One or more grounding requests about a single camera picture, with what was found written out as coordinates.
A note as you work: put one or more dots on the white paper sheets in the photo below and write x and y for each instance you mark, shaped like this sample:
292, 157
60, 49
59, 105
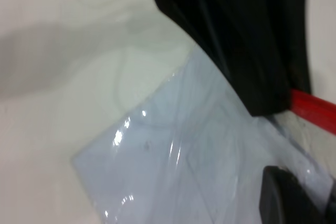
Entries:
162, 182

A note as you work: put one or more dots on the clear zip bag red zipper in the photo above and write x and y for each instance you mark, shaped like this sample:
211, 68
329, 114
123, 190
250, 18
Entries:
183, 169

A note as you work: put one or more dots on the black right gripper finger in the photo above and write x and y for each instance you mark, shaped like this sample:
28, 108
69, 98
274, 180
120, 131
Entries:
291, 200

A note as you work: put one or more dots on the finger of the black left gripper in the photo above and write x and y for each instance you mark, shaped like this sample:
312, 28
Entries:
231, 37
300, 37

